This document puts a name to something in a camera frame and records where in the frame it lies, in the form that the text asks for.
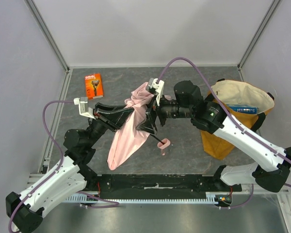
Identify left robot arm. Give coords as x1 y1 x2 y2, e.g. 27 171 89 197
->
5 98 134 233

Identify orange Gillette razor box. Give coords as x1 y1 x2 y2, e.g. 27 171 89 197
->
84 73 104 100

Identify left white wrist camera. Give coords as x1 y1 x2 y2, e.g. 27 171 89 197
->
73 97 96 119

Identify orange canvas tote bag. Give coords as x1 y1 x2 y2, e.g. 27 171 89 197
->
201 80 275 160

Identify pink folding umbrella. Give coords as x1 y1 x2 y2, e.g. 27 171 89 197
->
107 82 154 170

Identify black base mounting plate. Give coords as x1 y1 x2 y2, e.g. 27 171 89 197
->
87 174 242 200

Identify blue Harry's razor box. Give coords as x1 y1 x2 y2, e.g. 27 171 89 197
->
227 104 258 115

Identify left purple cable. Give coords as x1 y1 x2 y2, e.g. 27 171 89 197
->
8 99 121 233

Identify purple cable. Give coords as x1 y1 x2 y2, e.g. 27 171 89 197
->
156 56 291 210
8 99 121 233

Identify white slotted cable duct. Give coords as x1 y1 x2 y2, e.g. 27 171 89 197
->
63 193 227 205

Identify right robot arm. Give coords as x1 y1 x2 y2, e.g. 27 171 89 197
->
137 79 291 193

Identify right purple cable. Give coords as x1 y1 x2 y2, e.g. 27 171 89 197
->
156 56 291 210

